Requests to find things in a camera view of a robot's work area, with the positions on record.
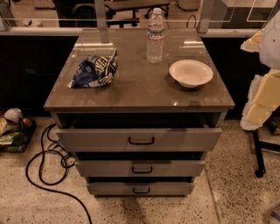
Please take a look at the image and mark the grey drawer cabinet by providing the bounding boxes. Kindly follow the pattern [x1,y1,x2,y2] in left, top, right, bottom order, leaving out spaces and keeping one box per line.
[44,29,234,184]

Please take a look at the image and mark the grey top drawer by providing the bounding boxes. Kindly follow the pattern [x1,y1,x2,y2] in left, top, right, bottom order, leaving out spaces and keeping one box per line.
[57,128,221,152]

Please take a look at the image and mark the blue crumpled chip bag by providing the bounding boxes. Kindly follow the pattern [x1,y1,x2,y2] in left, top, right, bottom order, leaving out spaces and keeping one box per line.
[67,50,118,88]

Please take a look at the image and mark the clear plastic water bottle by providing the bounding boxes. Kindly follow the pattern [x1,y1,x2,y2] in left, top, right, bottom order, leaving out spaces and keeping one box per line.
[147,8,165,64]

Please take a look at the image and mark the black stand with wheel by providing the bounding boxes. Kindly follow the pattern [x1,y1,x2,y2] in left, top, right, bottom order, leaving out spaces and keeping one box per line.
[252,129,280,178]

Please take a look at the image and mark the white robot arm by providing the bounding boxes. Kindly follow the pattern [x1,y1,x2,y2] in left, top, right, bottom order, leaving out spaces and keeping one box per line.
[241,12,280,130]

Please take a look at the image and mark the grey bottom drawer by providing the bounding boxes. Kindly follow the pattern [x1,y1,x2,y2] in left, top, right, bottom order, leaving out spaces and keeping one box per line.
[87,182,194,196]

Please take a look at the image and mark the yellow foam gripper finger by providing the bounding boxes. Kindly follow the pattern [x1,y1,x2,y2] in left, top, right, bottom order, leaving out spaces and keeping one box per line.
[241,29,263,53]
[240,69,280,130]

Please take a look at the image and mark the white bowl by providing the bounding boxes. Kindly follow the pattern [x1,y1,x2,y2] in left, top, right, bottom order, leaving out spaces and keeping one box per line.
[169,59,214,88]

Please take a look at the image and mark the grey drawer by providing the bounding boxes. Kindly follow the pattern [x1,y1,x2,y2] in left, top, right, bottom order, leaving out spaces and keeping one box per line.
[57,128,221,152]
[87,182,194,196]
[76,160,205,177]

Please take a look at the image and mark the grey middle drawer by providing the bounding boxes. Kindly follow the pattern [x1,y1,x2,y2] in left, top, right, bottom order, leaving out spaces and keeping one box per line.
[76,160,205,177]

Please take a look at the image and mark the black floor cable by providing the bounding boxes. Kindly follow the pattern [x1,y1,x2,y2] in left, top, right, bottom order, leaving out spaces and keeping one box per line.
[24,123,93,224]

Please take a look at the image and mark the black office chair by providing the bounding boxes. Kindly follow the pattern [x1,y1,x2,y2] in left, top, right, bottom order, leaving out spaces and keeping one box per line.
[72,0,170,28]

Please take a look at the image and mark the black tray with objects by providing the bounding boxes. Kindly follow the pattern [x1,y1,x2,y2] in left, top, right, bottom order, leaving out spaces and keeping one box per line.
[0,108,37,153]

